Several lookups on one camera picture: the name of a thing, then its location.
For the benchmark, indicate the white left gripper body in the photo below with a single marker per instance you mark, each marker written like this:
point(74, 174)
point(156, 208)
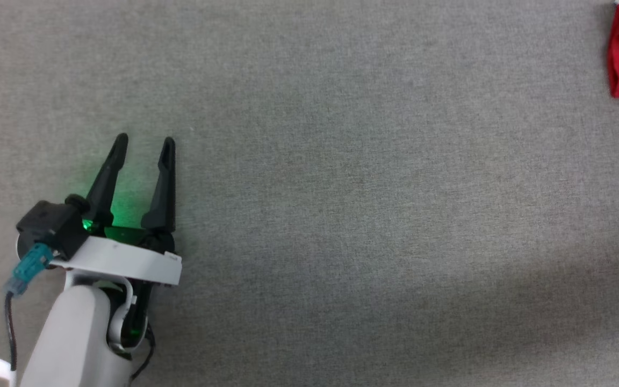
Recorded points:
point(127, 263)

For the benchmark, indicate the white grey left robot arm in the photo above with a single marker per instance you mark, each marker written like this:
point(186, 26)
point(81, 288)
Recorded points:
point(67, 344)

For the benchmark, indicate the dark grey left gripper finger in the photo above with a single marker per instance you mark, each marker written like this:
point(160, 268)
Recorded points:
point(106, 188)
point(165, 193)

